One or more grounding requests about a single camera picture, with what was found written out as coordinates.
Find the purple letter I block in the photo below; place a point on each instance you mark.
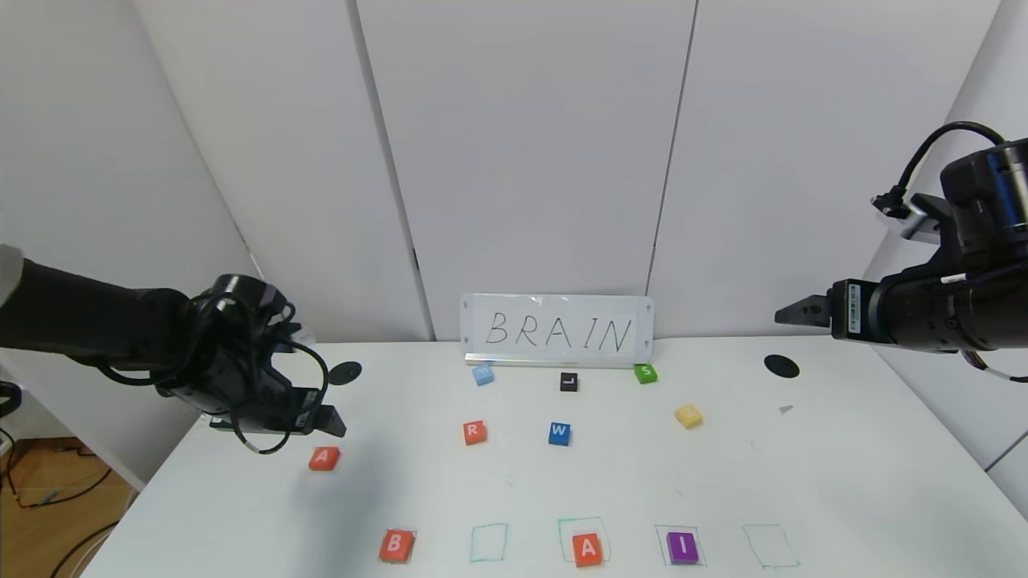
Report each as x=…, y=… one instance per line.
x=683, y=547

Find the black letter L block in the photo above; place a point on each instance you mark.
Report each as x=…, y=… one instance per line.
x=569, y=381

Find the green letter S block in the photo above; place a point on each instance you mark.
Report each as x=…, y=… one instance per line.
x=646, y=373

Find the white BRAIN sign board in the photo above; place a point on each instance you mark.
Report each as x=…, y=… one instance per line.
x=554, y=329

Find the orange letter B block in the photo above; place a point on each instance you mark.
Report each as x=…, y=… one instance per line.
x=397, y=545

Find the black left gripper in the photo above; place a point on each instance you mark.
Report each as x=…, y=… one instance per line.
x=303, y=402

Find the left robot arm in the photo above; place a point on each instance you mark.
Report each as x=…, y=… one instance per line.
x=80, y=321

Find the yellow letter N block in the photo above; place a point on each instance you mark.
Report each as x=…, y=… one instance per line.
x=688, y=416

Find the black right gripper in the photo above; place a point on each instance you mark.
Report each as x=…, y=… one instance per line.
x=851, y=307

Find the light blue letter block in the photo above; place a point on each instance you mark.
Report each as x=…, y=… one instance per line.
x=483, y=374

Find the orange letter A block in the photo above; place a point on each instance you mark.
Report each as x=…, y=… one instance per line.
x=324, y=458
x=588, y=549

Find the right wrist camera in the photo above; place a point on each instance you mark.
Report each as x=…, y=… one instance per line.
x=923, y=225

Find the orange letter R block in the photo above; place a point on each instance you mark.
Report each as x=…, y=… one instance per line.
x=475, y=432

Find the blue letter W block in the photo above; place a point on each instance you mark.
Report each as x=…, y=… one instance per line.
x=560, y=433

